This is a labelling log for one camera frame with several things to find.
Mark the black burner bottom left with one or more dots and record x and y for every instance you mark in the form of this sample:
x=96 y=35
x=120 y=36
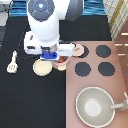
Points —
x=82 y=69

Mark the cream slotted spatula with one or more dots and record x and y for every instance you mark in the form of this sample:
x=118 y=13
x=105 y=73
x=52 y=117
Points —
x=12 y=67

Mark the black burner top left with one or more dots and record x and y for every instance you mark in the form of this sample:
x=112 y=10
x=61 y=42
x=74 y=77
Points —
x=86 y=52

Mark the black burner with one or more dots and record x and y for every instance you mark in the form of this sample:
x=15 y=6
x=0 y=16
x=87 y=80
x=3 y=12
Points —
x=103 y=51
x=86 y=52
x=106 y=69
x=82 y=69

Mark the pink pot lid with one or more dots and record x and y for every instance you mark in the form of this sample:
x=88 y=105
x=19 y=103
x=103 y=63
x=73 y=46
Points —
x=78 y=50

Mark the pink stove board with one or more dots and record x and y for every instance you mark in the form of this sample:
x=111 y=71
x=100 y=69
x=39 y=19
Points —
x=114 y=84

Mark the pink pot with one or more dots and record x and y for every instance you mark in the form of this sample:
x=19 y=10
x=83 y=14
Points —
x=62 y=63

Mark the white gripper body blue ring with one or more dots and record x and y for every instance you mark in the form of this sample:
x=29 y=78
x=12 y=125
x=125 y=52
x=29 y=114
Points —
x=50 y=50

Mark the black burner top right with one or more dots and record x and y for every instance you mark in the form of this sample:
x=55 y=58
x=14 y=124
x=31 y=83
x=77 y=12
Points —
x=103 y=51

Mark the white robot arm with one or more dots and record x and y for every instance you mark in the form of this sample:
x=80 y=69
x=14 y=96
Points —
x=43 y=39

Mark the grey wok pan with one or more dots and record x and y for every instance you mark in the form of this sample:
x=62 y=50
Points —
x=96 y=108

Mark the black table mat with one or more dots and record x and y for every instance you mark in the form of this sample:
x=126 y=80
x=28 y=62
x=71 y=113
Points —
x=30 y=101

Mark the cream round plate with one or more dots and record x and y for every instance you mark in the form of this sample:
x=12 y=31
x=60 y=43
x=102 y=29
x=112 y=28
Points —
x=42 y=68

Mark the black burner bottom right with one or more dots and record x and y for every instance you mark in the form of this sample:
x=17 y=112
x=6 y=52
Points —
x=106 y=69

